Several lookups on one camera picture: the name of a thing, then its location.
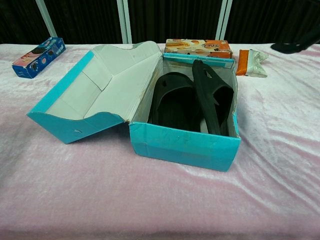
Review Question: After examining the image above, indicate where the black rubber slipper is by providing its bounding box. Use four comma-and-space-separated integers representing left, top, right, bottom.
191, 59, 235, 136
151, 71, 201, 133

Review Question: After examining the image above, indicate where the orange biscuit box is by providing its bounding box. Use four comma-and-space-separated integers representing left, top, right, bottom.
164, 38, 233, 60

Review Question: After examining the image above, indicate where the pink velvet tablecloth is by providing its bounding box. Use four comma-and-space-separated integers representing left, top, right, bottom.
0, 42, 320, 240

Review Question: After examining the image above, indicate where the orange white snack packet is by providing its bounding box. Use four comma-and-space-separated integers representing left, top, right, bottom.
235, 48, 270, 78

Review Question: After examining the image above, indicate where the black curtain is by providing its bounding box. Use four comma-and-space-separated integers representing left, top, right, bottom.
0, 0, 320, 45

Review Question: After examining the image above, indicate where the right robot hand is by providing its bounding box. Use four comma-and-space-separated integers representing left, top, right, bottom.
271, 29, 320, 55

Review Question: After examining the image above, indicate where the blue cookie box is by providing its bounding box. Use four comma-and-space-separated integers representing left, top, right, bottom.
11, 37, 67, 80

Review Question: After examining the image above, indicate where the white aluminium frame post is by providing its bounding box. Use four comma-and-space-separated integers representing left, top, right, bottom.
117, 0, 133, 44
214, 0, 233, 41
34, 0, 58, 39

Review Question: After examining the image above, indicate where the teal cardboard shoe box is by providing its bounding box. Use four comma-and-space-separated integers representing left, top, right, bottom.
26, 40, 242, 173

